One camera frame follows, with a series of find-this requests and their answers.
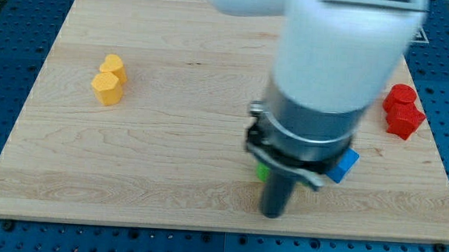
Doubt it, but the blue triangle block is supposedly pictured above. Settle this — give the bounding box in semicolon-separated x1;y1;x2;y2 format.
326;148;360;184

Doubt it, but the green circle block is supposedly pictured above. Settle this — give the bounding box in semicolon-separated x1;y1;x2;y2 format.
256;162;270;183

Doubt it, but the yellow hexagon block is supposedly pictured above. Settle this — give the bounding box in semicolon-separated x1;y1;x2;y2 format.
90;72;123;105

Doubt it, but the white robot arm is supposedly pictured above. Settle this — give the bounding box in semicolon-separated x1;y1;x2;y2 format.
208;0;429;218

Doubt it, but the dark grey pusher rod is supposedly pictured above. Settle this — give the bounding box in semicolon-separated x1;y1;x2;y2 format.
260;170;297;218

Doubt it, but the wooden board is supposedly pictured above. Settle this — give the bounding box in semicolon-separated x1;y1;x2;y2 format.
0;0;449;243

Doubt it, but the yellow heart block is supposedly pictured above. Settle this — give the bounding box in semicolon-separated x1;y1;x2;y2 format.
99;54;128;84

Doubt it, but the red circle block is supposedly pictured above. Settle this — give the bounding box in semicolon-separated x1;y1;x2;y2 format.
382;83;417;112

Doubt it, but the red star block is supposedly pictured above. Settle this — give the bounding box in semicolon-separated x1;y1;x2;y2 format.
386;103;426;140

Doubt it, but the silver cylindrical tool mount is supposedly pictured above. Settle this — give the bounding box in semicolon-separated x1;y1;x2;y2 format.
245;78;366;191

